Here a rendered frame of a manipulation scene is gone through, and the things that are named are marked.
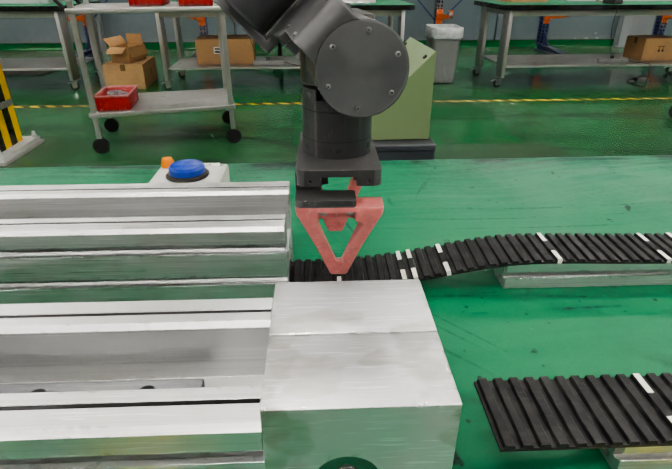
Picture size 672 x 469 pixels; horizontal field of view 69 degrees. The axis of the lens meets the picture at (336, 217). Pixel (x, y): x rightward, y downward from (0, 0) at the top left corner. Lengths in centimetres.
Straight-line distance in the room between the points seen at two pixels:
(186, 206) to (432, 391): 31
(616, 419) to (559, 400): 3
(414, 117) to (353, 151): 50
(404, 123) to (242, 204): 48
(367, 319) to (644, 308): 30
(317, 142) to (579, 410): 25
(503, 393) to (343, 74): 22
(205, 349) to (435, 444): 14
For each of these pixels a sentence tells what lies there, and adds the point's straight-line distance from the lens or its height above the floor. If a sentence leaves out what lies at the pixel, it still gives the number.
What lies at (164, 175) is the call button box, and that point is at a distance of 59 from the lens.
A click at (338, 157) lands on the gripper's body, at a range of 39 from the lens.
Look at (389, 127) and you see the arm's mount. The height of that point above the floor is 80.
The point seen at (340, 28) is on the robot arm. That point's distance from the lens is 30.
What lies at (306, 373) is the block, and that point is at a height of 87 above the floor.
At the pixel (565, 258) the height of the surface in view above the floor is 81.
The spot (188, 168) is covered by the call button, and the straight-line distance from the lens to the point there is 56.
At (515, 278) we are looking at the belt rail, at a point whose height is 79.
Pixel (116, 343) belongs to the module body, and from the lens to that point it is 32.
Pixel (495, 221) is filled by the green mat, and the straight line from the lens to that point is 61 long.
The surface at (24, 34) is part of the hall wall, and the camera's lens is 898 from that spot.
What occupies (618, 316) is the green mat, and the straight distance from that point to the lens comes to 50.
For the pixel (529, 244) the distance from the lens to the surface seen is 50.
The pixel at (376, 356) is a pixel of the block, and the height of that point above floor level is 87.
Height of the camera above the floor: 105
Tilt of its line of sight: 27 degrees down
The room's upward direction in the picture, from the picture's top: straight up
